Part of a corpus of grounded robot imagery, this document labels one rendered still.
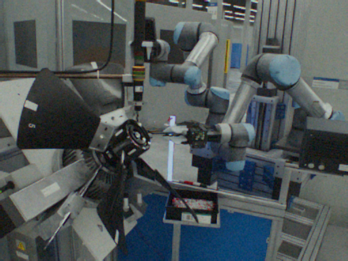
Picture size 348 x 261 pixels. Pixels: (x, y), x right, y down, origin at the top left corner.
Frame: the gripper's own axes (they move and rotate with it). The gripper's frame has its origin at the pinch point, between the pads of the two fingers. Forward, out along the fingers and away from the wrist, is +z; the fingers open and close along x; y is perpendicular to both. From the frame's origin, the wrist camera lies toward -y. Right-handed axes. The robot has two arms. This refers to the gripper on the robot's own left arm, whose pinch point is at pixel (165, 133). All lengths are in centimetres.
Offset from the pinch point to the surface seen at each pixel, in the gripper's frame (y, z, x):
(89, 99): -1.2, 27.8, -13.0
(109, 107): 2.2, 21.0, -11.3
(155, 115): -371, -83, 125
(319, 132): 18, -56, -6
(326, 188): -74, -171, 90
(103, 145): 15.1, 23.9, -3.1
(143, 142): 15.3, 11.3, -3.6
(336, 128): 19, -63, -8
